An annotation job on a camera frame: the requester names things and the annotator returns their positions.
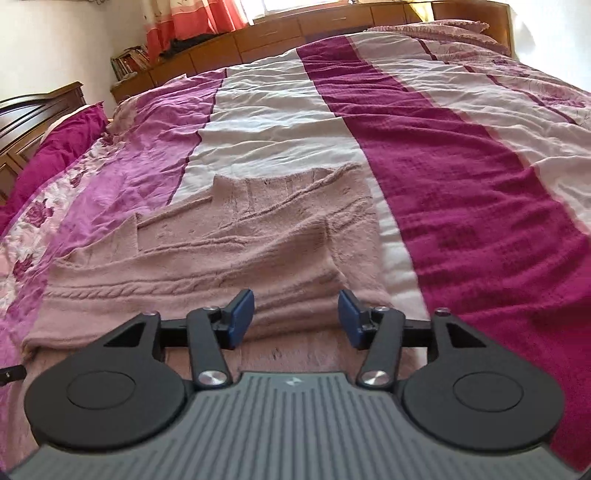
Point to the dark clothes on cabinet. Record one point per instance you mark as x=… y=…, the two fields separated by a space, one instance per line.
x=176 y=45

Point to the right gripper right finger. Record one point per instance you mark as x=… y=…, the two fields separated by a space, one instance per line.
x=454 y=383

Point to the pink cable-knit cardigan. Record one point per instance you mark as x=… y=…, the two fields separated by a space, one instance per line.
x=294 y=240

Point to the stack of books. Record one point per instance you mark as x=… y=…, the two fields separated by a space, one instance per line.
x=131 y=61

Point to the magenta pillow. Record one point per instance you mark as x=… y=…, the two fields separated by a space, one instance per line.
x=62 y=146

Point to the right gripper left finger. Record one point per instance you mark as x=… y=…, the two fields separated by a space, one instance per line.
x=133 y=382

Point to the pink magenta striped bedspread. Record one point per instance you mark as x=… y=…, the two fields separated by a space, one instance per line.
x=479 y=168

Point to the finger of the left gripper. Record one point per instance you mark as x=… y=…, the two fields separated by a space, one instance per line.
x=12 y=374

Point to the cream and red curtain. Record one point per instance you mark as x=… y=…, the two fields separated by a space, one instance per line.
x=168 y=20

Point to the pink knit garment far corner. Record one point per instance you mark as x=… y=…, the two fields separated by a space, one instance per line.
x=449 y=30

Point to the wooden window cabinet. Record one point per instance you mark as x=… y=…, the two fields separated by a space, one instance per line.
x=278 y=33

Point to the dark wooden headboard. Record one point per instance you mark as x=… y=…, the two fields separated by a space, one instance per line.
x=24 y=120

